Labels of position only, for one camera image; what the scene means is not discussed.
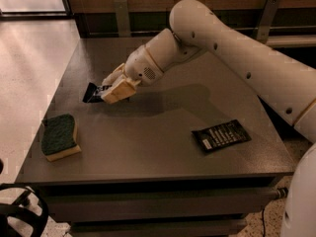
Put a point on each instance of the left metal wall bracket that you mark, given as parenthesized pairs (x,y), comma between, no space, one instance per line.
(122,16)

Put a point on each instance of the dark rxbar blueberry wrapper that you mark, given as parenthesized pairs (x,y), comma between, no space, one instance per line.
(94,92)

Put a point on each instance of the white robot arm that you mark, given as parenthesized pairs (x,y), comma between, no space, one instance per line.
(285,84)

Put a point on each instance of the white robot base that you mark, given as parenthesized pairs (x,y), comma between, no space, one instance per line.
(299,218)

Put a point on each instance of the black office chair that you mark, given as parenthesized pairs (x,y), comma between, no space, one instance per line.
(18,209)

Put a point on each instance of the right metal wall bracket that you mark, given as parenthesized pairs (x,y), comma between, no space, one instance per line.
(262,30)

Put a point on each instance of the green and yellow sponge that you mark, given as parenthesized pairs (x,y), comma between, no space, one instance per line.
(59,138)

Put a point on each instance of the metal wall bracket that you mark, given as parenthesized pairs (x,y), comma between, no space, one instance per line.
(122,16)
(262,30)

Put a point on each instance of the black snack bar wrapper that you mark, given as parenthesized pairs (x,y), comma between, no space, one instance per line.
(221,136)

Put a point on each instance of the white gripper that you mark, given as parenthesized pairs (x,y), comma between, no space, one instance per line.
(140,66)

